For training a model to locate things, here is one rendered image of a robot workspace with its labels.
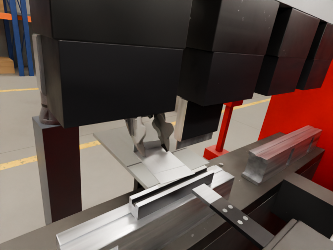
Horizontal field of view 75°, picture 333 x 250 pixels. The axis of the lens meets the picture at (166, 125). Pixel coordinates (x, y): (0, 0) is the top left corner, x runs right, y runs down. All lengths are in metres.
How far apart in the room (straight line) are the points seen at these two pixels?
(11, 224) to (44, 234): 1.33
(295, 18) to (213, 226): 0.46
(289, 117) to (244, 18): 0.93
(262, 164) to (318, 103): 0.55
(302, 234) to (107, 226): 0.29
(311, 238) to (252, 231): 0.08
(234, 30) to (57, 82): 0.25
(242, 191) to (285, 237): 0.35
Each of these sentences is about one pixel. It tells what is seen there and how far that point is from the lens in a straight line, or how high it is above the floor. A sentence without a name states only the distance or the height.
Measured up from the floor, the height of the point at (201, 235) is 0.87.
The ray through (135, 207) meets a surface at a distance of 0.40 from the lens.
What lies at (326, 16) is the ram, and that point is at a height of 1.35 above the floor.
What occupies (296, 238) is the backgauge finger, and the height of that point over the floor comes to 1.03.
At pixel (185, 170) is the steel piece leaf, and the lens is 0.49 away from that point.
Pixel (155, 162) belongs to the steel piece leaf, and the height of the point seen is 1.00.
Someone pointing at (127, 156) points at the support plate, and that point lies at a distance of 0.51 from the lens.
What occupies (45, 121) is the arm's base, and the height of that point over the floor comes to 0.79.
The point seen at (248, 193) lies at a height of 0.87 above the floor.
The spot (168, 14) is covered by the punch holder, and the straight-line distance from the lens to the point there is 0.26.
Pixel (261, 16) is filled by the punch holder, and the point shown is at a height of 1.31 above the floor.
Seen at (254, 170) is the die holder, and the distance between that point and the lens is 0.75.
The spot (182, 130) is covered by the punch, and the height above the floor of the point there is 1.12.
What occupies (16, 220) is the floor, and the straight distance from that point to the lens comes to 1.89.
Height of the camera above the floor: 1.27
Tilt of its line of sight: 23 degrees down
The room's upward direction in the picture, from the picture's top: 7 degrees clockwise
